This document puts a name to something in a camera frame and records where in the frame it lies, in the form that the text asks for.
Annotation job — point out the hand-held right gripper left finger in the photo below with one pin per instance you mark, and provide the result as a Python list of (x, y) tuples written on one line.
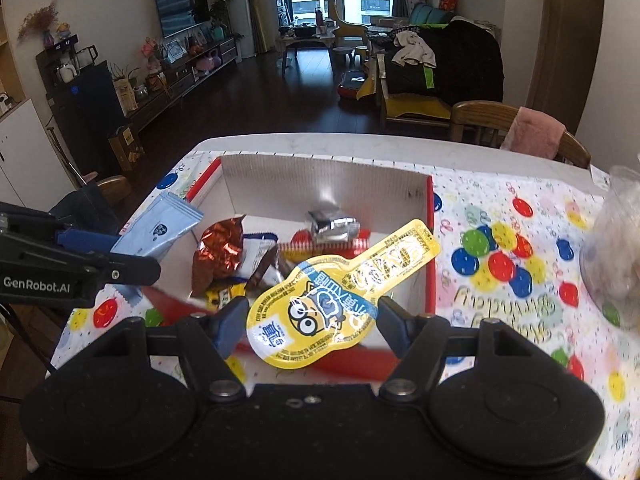
[(231, 327)]

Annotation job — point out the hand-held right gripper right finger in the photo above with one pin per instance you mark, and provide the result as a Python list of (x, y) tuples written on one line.
[(395, 330)]

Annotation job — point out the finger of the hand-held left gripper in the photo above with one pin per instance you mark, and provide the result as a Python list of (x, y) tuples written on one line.
[(125, 270), (85, 241)]

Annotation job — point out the yellow snack packet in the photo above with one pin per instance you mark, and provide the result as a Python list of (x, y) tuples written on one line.
[(225, 296)]

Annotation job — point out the light blue snack packet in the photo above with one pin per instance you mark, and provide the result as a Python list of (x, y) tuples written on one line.
[(160, 225)]

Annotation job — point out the copper brown foil packet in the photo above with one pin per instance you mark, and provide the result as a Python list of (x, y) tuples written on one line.
[(220, 255)]

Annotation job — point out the white blue snack packet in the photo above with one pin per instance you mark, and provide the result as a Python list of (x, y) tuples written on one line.
[(255, 255)]

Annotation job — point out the yellow cartoon jelly pack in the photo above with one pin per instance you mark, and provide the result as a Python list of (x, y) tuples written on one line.
[(320, 310)]

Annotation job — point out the silver foil snack packet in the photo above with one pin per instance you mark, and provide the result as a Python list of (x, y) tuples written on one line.
[(332, 225)]

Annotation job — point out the white cardboard box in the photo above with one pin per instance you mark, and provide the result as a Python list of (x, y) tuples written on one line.
[(300, 185)]

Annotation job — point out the dark denim jacket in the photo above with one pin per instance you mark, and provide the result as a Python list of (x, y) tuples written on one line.
[(85, 207)]

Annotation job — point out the white cabinet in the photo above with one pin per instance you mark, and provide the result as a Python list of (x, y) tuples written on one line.
[(30, 160)]

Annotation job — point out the brown paper bag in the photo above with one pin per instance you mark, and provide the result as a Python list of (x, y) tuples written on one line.
[(126, 147)]

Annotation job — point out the black cabinet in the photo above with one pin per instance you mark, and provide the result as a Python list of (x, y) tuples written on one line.
[(90, 105)]

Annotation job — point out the white paper bag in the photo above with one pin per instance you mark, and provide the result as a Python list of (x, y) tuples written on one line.
[(125, 95)]

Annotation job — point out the balloon print tablecloth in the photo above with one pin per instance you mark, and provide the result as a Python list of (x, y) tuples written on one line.
[(500, 220)]

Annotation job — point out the wooden TV cabinet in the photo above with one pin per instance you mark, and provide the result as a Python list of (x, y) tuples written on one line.
[(175, 80)]

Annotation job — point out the wooden bench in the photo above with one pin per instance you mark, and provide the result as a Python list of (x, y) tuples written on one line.
[(415, 110)]

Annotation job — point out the dried flower bouquet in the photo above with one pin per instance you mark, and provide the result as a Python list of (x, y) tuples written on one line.
[(37, 22)]

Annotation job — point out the clear bag with plastic container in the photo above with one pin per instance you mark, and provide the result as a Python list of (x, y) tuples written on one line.
[(617, 250)]

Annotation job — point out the pink cloth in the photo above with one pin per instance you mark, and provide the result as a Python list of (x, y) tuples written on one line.
[(535, 132)]

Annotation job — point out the red blue floor toy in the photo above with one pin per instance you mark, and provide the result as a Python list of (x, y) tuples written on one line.
[(352, 85)]

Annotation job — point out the television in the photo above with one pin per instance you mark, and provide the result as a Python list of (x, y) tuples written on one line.
[(181, 7)]

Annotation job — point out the white paper slip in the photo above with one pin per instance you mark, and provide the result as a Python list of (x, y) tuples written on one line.
[(600, 176)]

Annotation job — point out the white tower air conditioner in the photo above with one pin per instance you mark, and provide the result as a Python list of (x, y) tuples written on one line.
[(240, 10)]

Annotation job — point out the black coat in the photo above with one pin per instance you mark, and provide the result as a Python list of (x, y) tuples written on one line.
[(470, 60)]

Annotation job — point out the beige garment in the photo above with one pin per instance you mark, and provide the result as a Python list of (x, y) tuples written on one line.
[(412, 50)]

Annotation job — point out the wooden coffee table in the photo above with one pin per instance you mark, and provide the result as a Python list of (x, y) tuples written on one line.
[(305, 42)]

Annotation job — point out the yellow curtain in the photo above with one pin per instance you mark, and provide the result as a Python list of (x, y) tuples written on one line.
[(261, 5)]

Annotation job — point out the wooden door frame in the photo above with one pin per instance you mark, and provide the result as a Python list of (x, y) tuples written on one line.
[(565, 35)]

